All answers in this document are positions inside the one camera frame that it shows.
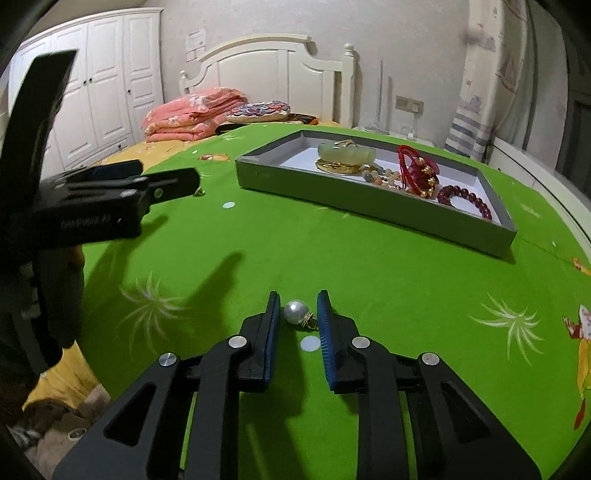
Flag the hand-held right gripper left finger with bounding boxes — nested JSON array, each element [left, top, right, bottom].
[[52, 291, 281, 480]]

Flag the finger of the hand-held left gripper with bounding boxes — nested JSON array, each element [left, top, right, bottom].
[[139, 167, 200, 200], [46, 160, 145, 185]]

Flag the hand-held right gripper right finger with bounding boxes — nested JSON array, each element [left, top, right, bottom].
[[316, 290, 541, 480]]

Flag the pearl pendant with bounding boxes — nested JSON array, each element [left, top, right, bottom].
[[283, 300, 319, 330]]

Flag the grey jewelry tray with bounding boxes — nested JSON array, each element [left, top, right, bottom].
[[235, 130, 518, 258]]

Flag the pale green jade bangle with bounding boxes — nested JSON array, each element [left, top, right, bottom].
[[317, 141, 376, 167]]

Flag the mixed colour bead bracelet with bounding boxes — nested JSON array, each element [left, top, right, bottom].
[[358, 164, 409, 190]]

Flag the dark red bead bracelet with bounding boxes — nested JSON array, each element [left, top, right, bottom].
[[436, 185, 496, 217]]

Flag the red cord bracelet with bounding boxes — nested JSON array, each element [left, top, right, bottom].
[[397, 144, 439, 200]]

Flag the pink folded quilt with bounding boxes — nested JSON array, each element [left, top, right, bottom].
[[142, 88, 247, 143]]

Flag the green printed tablecloth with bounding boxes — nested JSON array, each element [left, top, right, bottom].
[[76, 122, 591, 480]]

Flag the white wardrobe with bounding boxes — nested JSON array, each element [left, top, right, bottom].
[[9, 7, 164, 169]]

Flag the patterned pillow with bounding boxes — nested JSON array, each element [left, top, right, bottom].
[[225, 100, 291, 124]]

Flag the white bed headboard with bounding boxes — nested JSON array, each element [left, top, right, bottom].
[[179, 34, 358, 127]]

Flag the gold bangle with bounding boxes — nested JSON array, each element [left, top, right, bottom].
[[316, 157, 370, 176]]

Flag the dark red knotted ornament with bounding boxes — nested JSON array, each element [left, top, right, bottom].
[[411, 157, 439, 185]]

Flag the beige cloth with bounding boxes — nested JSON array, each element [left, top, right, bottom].
[[25, 383, 112, 462]]

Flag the white nightstand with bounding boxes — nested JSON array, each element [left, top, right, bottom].
[[353, 124, 435, 146]]

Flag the white pole stand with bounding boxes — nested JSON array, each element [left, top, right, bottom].
[[372, 60, 393, 132]]

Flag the printed curtain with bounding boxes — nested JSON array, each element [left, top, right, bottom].
[[445, 0, 529, 162]]

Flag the dark window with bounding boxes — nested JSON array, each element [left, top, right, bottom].
[[554, 0, 591, 185]]

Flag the white wall sticker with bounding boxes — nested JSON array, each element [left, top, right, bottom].
[[186, 30, 207, 63]]

